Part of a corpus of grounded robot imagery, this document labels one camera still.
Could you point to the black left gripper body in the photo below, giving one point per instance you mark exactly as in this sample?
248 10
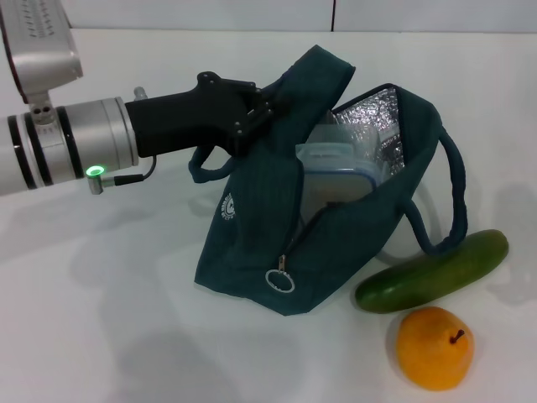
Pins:
180 121

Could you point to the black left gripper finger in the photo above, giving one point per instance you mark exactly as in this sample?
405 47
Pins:
258 92
262 119

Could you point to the dark blue lunch bag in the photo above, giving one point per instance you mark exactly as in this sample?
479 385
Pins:
260 235

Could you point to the green cucumber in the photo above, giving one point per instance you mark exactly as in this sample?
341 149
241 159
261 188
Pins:
436 273

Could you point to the clear blue-rimmed food container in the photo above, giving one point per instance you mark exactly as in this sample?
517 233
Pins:
335 176

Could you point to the orange pear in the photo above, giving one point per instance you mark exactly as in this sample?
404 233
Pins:
432 348

